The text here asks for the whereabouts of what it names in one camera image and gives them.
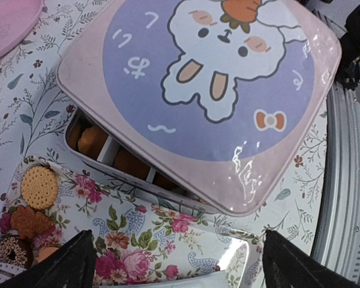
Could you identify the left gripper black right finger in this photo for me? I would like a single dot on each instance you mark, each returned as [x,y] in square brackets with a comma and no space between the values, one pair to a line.
[285,265]

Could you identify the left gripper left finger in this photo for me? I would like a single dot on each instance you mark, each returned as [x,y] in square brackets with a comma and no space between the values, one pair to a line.
[73,265]

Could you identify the brown leaf cookie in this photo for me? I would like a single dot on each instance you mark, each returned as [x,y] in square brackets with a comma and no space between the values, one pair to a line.
[29,223]

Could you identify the floral cookie tray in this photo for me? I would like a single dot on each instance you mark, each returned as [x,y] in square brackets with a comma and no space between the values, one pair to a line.
[136,241]

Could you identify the compartment tin box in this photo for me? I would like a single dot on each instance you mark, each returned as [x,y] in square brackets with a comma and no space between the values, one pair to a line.
[101,152]

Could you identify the metal tin lid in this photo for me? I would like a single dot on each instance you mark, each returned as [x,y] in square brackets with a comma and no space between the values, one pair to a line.
[216,95]

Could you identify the metal tongs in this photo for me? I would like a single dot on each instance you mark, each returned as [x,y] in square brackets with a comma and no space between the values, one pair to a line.
[9,271]

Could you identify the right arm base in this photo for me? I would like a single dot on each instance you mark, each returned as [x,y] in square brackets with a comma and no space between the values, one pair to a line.
[348,73]

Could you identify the chocolate sprinkle donut cookie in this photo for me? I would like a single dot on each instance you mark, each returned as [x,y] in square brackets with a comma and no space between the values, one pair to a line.
[16,251]

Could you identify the round biscuit top right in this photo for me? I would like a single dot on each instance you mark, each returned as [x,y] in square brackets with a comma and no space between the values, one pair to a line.
[39,187]

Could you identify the pink plate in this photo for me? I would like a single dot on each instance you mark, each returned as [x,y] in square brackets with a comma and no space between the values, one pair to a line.
[17,18]

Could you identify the front aluminium rail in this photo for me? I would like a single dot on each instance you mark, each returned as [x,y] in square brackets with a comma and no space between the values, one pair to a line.
[337,239]

